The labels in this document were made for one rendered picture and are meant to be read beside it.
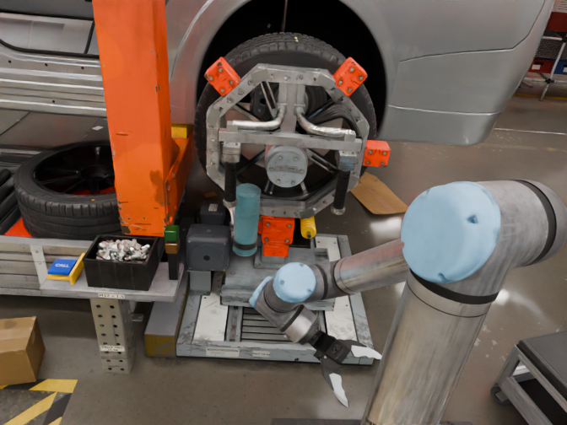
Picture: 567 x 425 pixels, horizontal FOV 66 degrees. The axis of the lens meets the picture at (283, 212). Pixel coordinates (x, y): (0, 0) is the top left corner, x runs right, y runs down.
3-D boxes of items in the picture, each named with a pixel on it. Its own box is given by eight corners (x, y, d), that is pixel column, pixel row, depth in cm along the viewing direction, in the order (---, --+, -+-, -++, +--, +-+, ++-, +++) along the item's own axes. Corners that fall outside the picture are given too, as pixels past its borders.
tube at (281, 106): (286, 114, 144) (288, 82, 138) (287, 137, 128) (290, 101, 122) (232, 110, 143) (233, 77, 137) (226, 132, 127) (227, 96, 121)
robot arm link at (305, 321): (306, 305, 112) (282, 336, 109) (321, 318, 111) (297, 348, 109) (301, 305, 120) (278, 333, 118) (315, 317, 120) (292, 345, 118)
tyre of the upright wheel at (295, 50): (400, 97, 173) (260, -9, 153) (417, 118, 154) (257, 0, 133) (302, 213, 202) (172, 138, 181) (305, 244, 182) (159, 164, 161)
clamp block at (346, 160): (349, 158, 138) (353, 142, 135) (353, 171, 130) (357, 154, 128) (333, 157, 138) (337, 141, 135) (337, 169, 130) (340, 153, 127)
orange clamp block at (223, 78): (240, 77, 144) (221, 56, 141) (239, 84, 138) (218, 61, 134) (225, 91, 147) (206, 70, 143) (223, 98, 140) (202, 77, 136)
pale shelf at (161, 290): (184, 269, 159) (183, 262, 158) (175, 303, 145) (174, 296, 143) (62, 262, 157) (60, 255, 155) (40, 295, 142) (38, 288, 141)
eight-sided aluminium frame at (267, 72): (348, 212, 172) (376, 72, 143) (350, 222, 166) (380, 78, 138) (208, 203, 169) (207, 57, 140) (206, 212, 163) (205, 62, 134)
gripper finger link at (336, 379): (344, 402, 115) (335, 367, 117) (350, 407, 109) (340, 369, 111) (332, 406, 115) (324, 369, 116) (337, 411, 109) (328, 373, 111)
